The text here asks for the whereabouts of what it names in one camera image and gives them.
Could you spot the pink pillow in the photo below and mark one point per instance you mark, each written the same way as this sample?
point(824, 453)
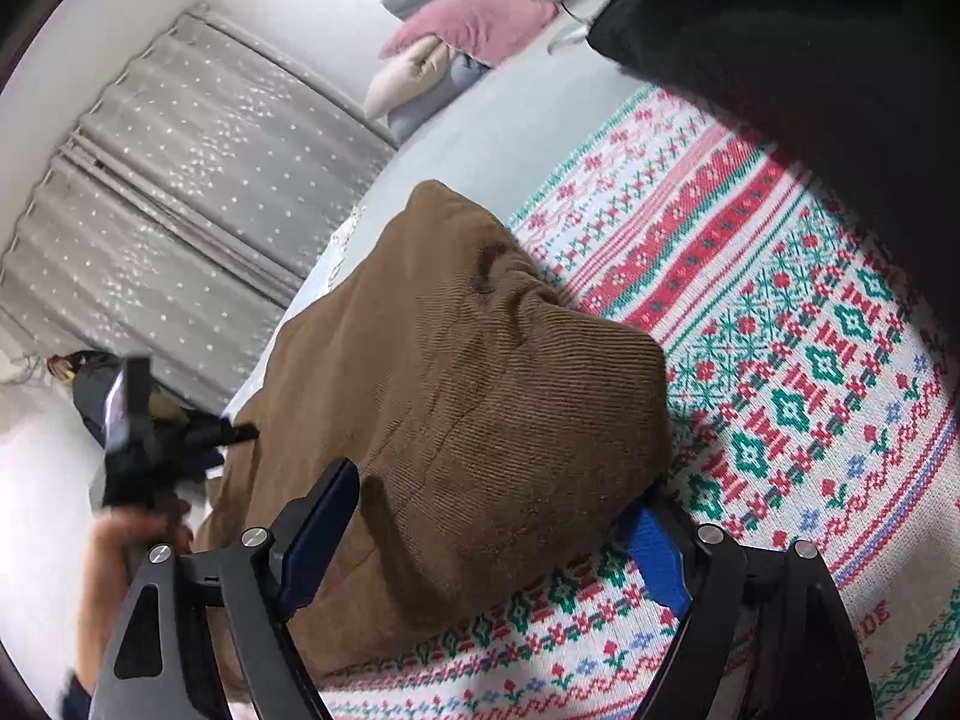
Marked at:
point(472, 26)

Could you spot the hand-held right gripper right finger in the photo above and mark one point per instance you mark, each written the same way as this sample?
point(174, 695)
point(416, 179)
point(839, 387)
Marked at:
point(660, 562)

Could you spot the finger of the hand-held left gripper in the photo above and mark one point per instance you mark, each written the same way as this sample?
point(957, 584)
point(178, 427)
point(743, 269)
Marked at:
point(229, 433)

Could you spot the beige pillow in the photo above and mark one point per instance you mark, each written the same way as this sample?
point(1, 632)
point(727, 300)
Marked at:
point(405, 79)

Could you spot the brown coat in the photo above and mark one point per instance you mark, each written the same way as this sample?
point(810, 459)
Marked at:
point(450, 405)

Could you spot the dark hanging jacket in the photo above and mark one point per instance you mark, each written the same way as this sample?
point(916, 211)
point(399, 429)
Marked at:
point(84, 382)

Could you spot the clear clothes hanger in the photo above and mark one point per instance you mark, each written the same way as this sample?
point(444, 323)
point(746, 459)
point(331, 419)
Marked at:
point(581, 34)

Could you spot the person's left hand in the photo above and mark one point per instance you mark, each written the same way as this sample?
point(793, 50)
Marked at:
point(120, 532)

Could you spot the person's left forearm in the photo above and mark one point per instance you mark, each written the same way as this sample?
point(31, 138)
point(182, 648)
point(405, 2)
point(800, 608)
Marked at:
point(105, 615)

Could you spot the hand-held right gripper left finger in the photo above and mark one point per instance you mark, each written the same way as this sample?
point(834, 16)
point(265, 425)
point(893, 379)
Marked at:
point(315, 547)

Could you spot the red green patterned blanket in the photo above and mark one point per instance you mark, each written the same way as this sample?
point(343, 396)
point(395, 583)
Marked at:
point(787, 315)

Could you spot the black garment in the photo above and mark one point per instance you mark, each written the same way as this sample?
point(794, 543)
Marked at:
point(787, 52)

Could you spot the grey dotted curtain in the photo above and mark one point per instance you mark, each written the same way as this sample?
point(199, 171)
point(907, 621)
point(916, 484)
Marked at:
point(187, 165)

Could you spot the blue-grey pillow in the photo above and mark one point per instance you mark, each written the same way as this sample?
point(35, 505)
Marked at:
point(461, 82)

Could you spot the light blue bedsheet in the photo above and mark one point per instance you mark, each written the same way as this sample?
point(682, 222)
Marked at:
point(465, 142)

